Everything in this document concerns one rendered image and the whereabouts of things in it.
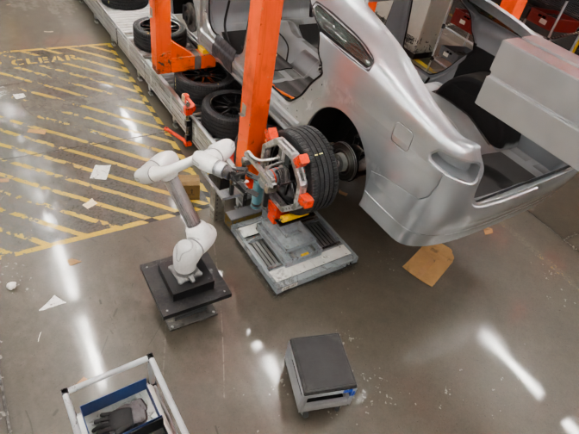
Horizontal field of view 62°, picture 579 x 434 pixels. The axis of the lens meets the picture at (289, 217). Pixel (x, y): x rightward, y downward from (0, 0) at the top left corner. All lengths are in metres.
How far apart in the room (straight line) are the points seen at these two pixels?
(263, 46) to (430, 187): 1.46
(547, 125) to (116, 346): 3.25
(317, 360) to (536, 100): 2.67
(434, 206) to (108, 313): 2.40
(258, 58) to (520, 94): 2.87
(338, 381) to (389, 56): 2.11
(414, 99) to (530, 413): 2.35
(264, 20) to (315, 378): 2.31
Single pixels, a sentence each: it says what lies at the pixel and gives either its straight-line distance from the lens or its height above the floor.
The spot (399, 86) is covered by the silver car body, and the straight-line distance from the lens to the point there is 3.26.
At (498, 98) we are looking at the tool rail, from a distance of 0.79.
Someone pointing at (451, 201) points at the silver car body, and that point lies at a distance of 3.21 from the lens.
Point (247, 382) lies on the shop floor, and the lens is 3.48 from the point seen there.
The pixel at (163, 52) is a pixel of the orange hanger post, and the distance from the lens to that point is 5.48.
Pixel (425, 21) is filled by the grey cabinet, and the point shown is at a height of 0.62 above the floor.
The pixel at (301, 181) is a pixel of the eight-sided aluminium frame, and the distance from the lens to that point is 3.41.
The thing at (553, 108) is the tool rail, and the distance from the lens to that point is 0.76.
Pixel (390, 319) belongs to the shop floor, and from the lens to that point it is 4.03.
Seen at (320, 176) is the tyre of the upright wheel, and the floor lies 1.01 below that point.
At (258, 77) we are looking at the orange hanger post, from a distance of 3.59.
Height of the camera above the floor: 3.04
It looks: 42 degrees down
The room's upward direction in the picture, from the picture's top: 11 degrees clockwise
